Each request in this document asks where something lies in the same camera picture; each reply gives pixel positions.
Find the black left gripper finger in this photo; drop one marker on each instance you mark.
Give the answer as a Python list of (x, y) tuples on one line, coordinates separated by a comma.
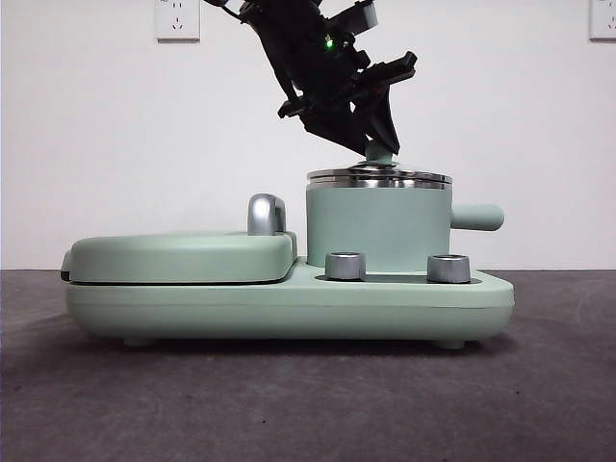
[(384, 122), (337, 130)]

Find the glass pot lid green knob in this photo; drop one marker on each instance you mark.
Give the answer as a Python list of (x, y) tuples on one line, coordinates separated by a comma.
[(380, 155)]

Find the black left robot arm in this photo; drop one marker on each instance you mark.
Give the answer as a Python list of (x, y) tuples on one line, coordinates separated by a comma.
[(293, 43)]

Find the silver control knob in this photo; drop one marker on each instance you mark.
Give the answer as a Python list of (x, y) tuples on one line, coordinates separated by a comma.
[(448, 269), (344, 267)]

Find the mint green breakfast machine base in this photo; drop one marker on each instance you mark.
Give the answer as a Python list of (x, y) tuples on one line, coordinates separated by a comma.
[(192, 313)]

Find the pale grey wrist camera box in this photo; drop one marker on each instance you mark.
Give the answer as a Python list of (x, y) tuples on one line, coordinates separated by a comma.
[(367, 17)]

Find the white wall outlet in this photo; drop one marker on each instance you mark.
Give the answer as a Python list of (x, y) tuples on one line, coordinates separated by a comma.
[(178, 24), (604, 19)]

